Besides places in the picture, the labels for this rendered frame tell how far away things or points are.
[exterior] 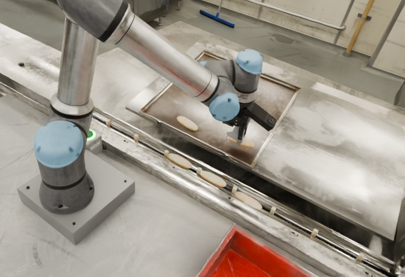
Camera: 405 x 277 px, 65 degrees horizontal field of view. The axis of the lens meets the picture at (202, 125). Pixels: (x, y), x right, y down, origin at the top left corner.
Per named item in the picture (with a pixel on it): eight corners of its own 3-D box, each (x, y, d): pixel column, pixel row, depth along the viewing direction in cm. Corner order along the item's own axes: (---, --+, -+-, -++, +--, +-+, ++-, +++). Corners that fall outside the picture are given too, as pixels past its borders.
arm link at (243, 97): (261, 81, 99) (253, 98, 93) (258, 92, 102) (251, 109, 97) (237, 74, 100) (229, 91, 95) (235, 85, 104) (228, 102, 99)
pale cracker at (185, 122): (174, 120, 126) (174, 118, 126) (181, 115, 129) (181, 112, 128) (193, 132, 123) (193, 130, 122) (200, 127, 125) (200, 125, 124)
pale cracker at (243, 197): (232, 196, 107) (232, 194, 106) (237, 189, 109) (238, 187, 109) (258, 212, 103) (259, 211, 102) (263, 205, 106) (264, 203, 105)
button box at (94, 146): (74, 158, 119) (70, 135, 112) (90, 146, 125) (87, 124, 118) (90, 167, 117) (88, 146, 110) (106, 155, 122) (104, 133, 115)
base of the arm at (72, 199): (57, 224, 88) (52, 201, 82) (29, 191, 94) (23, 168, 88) (104, 194, 97) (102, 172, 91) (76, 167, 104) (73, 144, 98)
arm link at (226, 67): (197, 76, 83) (238, 73, 84) (193, 56, 92) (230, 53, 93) (197, 100, 88) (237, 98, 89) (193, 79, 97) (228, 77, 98)
